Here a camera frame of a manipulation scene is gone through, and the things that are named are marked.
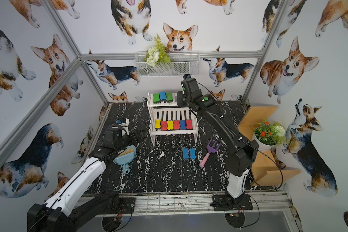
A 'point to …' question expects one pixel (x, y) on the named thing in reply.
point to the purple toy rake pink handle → (210, 149)
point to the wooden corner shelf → (268, 170)
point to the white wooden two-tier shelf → (167, 118)
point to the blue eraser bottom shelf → (182, 124)
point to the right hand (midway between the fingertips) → (185, 91)
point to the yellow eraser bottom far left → (157, 123)
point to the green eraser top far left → (156, 99)
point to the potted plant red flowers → (268, 137)
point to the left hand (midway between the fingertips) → (139, 129)
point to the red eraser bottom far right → (189, 124)
